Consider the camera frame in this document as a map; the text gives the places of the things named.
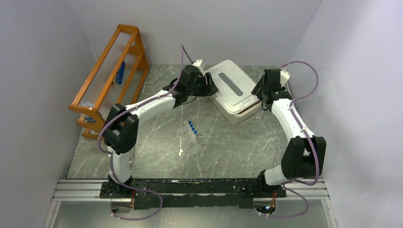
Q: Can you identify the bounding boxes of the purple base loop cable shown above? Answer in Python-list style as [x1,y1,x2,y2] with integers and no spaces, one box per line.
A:
[108,189,163,221]

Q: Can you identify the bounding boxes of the white plastic bin lid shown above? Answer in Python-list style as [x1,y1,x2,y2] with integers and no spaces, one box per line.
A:
[205,60,259,115]

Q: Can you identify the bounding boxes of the beige stapler-like case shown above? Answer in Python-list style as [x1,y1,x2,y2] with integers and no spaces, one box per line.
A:
[129,150,134,164]

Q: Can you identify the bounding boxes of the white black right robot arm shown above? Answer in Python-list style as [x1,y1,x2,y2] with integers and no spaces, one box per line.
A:
[251,68,326,197]

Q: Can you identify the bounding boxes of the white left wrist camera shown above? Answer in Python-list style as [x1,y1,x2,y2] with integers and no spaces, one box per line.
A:
[192,58,206,74]

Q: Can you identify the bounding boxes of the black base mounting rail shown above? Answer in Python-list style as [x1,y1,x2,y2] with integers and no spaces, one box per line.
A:
[99,177,287,210]

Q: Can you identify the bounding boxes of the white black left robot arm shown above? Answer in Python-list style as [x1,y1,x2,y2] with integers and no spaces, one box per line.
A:
[100,59,218,198]

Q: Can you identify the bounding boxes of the orange wooden test tube rack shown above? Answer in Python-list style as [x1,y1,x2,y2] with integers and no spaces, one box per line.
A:
[69,24,149,140]

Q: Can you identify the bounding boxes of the beige plastic bin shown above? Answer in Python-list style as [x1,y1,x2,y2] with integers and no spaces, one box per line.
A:
[210,95,261,125]

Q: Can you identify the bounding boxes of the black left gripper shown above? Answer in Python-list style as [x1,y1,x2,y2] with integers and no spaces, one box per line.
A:
[188,73,219,97]

